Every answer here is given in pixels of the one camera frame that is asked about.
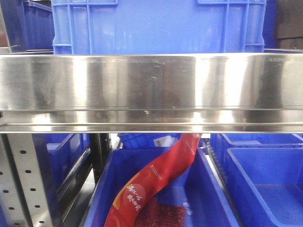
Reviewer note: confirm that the blue bin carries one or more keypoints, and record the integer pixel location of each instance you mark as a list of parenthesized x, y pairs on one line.
[(64, 150), (266, 185), (197, 190)]

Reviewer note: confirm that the red snack bag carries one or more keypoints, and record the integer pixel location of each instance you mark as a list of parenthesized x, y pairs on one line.
[(151, 179)]

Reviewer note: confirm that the blue bin centre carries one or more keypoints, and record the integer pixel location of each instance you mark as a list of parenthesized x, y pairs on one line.
[(197, 190)]

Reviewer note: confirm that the blue bin left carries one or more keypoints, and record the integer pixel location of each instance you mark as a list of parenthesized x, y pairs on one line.
[(64, 150)]

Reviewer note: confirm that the blue bin right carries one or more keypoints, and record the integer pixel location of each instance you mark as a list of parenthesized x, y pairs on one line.
[(266, 185)]

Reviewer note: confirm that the large blue crate on shelf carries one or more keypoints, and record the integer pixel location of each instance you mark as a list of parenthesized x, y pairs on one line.
[(158, 26)]

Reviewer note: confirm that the stainless steel shelf rail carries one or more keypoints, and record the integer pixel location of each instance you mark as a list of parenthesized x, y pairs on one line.
[(223, 92)]

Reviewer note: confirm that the perforated metal upright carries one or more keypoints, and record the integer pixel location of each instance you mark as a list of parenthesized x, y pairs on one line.
[(27, 191)]

